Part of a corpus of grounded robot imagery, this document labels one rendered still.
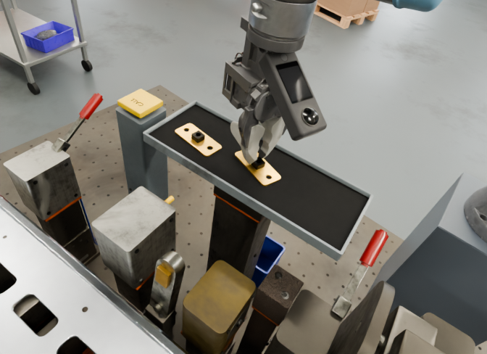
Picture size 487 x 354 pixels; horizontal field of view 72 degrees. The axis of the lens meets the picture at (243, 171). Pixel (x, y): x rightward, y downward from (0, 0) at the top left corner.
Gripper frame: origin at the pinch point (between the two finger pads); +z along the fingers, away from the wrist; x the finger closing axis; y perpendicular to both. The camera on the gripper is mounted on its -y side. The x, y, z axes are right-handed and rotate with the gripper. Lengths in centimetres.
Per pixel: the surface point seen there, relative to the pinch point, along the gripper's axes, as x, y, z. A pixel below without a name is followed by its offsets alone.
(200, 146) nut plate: 6.1, 7.9, 1.6
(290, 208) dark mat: 0.8, -9.6, 1.8
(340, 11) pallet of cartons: -334, 242, 102
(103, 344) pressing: 30.1, -7.4, 17.9
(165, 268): 19.4, -5.8, 8.4
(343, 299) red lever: 0.4, -23.0, 8.1
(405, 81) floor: -300, 112, 118
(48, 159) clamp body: 27.2, 27.1, 11.9
